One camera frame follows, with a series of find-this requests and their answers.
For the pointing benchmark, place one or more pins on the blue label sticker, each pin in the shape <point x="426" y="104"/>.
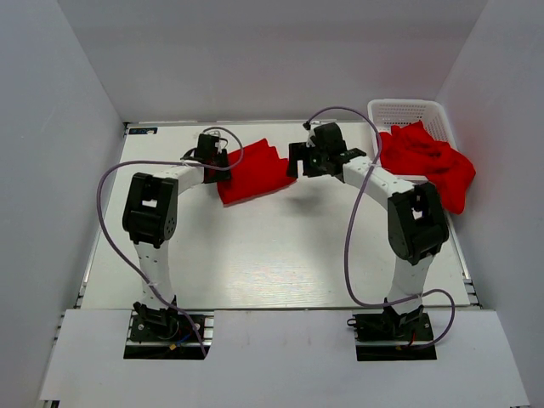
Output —
<point x="142" y="130"/>

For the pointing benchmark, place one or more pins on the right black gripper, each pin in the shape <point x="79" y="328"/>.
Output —
<point x="298" y="151"/>

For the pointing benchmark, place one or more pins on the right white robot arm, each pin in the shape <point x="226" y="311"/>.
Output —
<point x="416" y="224"/>

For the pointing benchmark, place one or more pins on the white perforated plastic basket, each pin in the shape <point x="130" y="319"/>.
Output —
<point x="385" y="113"/>

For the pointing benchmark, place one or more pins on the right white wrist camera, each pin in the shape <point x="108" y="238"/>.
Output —
<point x="311" y="128"/>

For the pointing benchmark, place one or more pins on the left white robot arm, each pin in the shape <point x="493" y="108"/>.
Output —
<point x="151" y="216"/>

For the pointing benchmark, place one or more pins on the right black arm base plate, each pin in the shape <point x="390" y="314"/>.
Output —
<point x="377" y="340"/>

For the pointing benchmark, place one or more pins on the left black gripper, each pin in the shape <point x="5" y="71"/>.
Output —
<point x="225" y="171"/>

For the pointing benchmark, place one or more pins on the crumpled red shirt in basket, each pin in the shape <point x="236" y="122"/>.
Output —
<point x="412" y="151"/>

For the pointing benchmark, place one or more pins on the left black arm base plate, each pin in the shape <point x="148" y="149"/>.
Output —
<point x="147" y="340"/>

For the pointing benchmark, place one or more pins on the red t shirt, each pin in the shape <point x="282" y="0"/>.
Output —
<point x="260" y="172"/>

